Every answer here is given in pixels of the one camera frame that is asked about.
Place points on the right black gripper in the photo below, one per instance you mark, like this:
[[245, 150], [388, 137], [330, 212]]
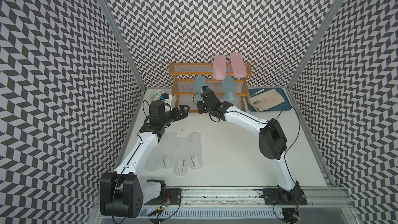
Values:
[[200, 109]]

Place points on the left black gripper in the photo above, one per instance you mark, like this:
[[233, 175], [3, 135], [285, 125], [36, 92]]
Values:
[[184, 114]]

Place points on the teal pencil case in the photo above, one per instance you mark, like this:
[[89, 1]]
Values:
[[199, 82], [229, 92]]

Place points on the clear pencil case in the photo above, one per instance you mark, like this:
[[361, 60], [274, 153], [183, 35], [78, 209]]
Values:
[[181, 163], [167, 150], [153, 162], [195, 151]]

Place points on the pink pencil case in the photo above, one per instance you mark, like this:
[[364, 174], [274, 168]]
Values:
[[219, 67], [238, 66]]

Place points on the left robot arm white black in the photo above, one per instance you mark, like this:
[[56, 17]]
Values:
[[122, 192]]

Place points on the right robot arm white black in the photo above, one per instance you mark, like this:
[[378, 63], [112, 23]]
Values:
[[272, 141]]

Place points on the wooden three-tier shelf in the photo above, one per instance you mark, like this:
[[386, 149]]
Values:
[[183, 75]]

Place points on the patterned ceramic bowl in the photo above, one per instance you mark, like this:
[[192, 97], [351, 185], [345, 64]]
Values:
[[157, 94]]

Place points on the teal tray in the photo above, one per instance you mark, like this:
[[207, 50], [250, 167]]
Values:
[[285, 106]]

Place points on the beige cloth napkin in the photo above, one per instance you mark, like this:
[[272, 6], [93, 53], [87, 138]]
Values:
[[264, 106]]

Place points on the pink handled spoon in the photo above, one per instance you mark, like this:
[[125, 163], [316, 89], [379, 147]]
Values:
[[266, 100]]

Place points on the white handled fork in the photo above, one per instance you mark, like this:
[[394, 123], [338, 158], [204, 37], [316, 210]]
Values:
[[253, 92]]

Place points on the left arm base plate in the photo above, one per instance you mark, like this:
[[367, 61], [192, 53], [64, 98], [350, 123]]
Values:
[[171, 195]]

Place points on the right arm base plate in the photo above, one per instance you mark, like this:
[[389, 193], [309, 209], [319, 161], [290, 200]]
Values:
[[279, 196]]

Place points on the aluminium front rail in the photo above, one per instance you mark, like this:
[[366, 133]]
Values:
[[333, 197]]

